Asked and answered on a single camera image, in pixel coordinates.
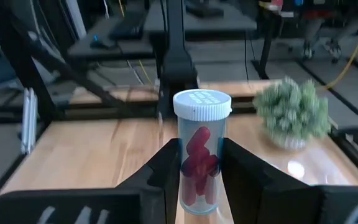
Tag black frame strut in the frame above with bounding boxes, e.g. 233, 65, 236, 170
0, 0, 127, 119

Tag aluminium extrusion bar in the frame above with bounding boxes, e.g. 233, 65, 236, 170
20, 88, 39, 156

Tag person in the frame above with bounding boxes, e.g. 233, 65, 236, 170
301, 12, 358, 63

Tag dark grey desk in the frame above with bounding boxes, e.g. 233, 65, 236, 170
68, 18, 155, 62
143, 0, 258, 35

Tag green succulent in white pot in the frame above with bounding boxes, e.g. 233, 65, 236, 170
252, 76, 333, 151

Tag black keyboard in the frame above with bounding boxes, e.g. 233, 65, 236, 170
109, 20, 145, 40

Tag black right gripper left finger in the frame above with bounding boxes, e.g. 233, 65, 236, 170
0, 139, 181, 224

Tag yellow cable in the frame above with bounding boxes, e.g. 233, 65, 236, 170
317, 8, 358, 91

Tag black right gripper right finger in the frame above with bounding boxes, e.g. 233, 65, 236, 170
221, 138, 358, 224

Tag clear bottle red oval pills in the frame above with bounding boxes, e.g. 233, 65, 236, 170
172, 88, 233, 216

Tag black computer mouse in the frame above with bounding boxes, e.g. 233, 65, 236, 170
90, 34, 117, 50

